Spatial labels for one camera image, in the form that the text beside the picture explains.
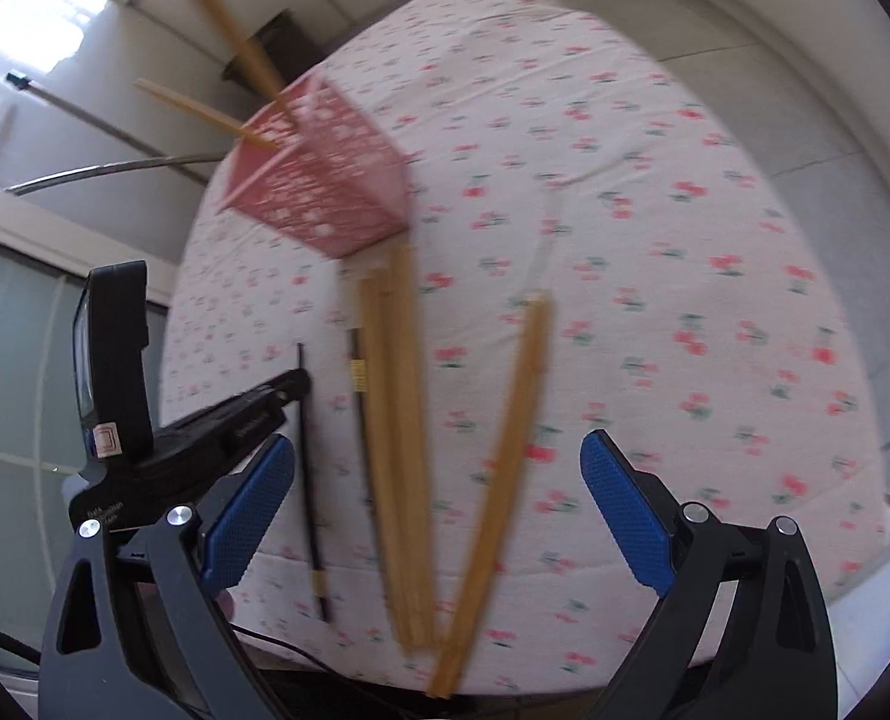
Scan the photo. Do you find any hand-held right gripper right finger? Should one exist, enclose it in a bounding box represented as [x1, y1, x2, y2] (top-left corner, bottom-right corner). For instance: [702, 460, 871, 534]
[578, 430, 842, 720]

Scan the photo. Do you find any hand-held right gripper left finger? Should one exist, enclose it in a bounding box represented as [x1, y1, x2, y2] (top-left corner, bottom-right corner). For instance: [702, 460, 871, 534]
[38, 433, 296, 720]

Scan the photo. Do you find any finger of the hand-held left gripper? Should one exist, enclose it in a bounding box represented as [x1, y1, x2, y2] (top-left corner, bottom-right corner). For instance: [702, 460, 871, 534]
[155, 369, 312, 467]

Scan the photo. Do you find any black chopstick with gold band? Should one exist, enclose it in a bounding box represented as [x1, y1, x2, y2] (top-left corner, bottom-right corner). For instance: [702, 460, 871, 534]
[347, 326, 378, 518]
[296, 343, 331, 622]

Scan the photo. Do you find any wooden chopstick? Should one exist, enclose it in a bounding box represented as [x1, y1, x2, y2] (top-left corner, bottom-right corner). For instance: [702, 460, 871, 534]
[136, 79, 277, 151]
[178, 0, 299, 125]
[445, 298, 555, 695]
[391, 238, 440, 650]
[425, 298, 543, 698]
[373, 262, 427, 650]
[356, 276, 416, 650]

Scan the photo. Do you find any pink perforated utensil holder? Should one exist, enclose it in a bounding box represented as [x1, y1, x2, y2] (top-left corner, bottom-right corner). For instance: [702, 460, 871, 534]
[220, 75, 412, 260]

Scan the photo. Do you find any curved metal tube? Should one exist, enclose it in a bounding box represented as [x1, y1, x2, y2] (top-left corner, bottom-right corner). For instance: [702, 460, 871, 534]
[10, 152, 224, 197]

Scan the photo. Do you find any cherry print tablecloth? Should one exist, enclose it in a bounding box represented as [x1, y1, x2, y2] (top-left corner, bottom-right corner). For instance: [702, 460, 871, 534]
[158, 0, 890, 698]

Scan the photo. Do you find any dark brown trash bin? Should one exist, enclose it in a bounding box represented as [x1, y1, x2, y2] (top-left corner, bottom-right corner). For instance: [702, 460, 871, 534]
[221, 9, 326, 87]

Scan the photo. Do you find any thin black cable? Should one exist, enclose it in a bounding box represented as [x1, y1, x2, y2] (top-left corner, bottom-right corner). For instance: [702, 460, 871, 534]
[230, 624, 431, 695]

